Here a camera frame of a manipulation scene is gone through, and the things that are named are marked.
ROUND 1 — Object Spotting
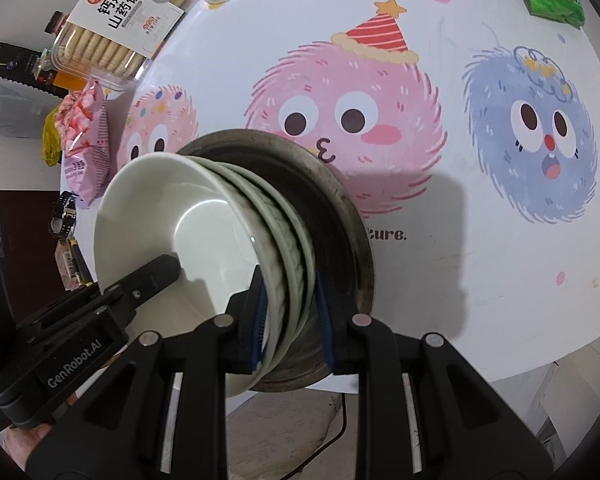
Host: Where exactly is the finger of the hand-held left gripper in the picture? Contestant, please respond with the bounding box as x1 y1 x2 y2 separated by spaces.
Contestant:
15 282 107 337
100 254 182 333

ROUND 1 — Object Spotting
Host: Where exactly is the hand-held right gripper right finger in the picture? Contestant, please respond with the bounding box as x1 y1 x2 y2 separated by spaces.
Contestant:
314 272 556 480

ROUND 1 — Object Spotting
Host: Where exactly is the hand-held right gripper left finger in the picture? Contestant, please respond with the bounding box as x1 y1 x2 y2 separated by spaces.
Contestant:
25 264 270 480

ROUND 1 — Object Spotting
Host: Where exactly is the large green ribbed bowl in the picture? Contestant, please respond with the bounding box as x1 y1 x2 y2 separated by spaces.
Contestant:
195 156 301 376

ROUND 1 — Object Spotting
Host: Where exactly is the cream ribbed bowl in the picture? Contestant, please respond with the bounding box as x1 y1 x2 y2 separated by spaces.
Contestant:
94 154 283 398

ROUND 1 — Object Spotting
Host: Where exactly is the large steel bowl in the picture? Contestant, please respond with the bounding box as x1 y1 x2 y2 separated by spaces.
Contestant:
176 129 377 393

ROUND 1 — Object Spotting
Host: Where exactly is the person's left hand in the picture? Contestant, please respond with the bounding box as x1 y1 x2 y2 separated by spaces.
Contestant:
0 394 79 461

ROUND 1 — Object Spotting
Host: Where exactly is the small brown box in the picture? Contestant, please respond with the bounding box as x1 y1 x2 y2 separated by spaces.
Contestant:
54 239 93 291

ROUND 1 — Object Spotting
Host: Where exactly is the black wristwatch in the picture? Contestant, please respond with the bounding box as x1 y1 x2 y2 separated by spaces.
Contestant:
49 191 78 238

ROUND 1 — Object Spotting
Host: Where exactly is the pink snack packet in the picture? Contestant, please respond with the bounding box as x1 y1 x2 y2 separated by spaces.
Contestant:
61 80 113 210

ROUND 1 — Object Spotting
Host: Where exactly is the cartoon printed table mat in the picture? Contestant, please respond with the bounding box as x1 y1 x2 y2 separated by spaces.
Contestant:
60 0 600 391

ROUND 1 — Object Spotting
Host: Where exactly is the yellow plastic bag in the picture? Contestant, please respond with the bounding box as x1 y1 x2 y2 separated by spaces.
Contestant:
41 104 73 167

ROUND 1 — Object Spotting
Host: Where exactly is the amber liquid jar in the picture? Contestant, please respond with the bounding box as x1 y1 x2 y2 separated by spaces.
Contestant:
35 47 90 92

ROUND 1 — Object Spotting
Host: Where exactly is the white serrated-edge packet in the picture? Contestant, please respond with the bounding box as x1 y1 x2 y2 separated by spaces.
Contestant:
0 74 66 140

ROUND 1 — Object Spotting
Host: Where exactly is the black box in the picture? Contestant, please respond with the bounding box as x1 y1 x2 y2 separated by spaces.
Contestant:
0 41 48 68

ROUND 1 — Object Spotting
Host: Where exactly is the clear plastic biscuit box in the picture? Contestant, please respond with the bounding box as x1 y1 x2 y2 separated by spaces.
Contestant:
50 0 193 81

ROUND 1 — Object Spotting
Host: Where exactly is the dark-capped glass bottle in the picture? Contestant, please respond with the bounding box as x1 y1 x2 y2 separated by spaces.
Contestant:
44 10 71 41

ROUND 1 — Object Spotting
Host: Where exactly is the black cable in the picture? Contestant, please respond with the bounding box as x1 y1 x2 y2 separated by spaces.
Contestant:
336 392 352 450

